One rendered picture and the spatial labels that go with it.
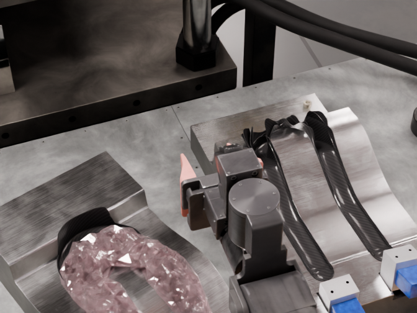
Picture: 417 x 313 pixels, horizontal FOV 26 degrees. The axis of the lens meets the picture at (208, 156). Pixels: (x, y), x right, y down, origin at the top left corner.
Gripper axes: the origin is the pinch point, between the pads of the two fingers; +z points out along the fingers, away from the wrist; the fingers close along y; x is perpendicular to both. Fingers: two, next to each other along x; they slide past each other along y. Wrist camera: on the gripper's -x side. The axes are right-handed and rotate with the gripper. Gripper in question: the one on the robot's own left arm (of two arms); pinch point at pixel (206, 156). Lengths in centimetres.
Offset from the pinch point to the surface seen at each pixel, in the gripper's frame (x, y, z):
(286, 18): 25, -35, 59
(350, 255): 30.7, -24.4, 1.4
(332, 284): 27.9, -18.3, -5.0
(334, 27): 30, -46, 59
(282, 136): 25.3, -21.8, 25.8
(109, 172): 27.8, 8.5, 29.0
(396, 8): 115, -128, 169
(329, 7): 115, -104, 177
